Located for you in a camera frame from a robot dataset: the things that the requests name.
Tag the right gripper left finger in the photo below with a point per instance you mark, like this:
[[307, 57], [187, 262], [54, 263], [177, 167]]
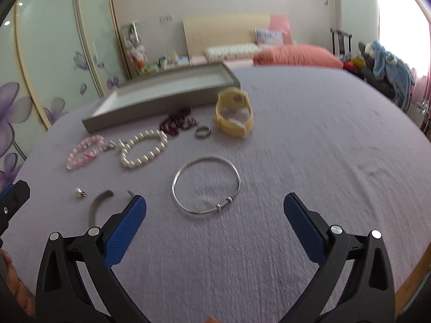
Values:
[[61, 293]]

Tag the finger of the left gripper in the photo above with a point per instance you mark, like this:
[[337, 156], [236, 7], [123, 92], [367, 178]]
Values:
[[13, 197]]

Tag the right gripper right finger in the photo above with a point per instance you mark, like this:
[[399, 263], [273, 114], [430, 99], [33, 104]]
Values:
[[368, 295]]

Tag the pearl earring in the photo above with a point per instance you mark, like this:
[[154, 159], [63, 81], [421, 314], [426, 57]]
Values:
[[80, 193]]

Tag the grey cuff bangle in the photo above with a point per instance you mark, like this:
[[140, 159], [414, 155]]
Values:
[[99, 201]]

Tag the small pearl charm cluster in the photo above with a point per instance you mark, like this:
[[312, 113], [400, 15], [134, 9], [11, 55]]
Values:
[[118, 146]]

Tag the thin silver bangle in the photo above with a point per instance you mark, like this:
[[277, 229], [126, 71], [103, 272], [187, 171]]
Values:
[[206, 185]]

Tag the yellow wrist watch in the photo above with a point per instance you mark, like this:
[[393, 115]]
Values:
[[233, 113]]

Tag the left hand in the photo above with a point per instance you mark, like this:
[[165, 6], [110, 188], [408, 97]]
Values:
[[18, 289]]

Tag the purple bedspread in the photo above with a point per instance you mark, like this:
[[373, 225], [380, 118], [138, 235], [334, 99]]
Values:
[[215, 241]]

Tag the sliding wardrobe with flowers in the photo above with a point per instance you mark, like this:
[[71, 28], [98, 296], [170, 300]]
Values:
[[56, 56]]

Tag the clear tube of plush toys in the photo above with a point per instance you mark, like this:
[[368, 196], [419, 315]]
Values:
[[133, 48]]

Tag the grey cardboard tray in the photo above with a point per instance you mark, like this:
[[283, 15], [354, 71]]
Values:
[[183, 87]]

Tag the pink nightstand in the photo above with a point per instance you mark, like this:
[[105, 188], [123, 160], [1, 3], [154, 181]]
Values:
[[165, 63]]

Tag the blue garment pile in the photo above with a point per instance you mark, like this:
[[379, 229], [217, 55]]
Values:
[[387, 73]]

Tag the cream headboard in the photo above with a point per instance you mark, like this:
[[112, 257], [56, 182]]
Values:
[[220, 30]]

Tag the orange pillow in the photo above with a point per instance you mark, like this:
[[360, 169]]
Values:
[[297, 55]]

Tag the dark wooden chair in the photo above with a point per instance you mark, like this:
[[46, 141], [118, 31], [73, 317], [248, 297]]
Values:
[[341, 42]]

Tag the floral white pillow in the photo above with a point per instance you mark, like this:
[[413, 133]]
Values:
[[234, 51]]

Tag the lilac patterned small pillow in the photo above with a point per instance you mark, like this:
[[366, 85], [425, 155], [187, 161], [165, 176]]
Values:
[[268, 37]]

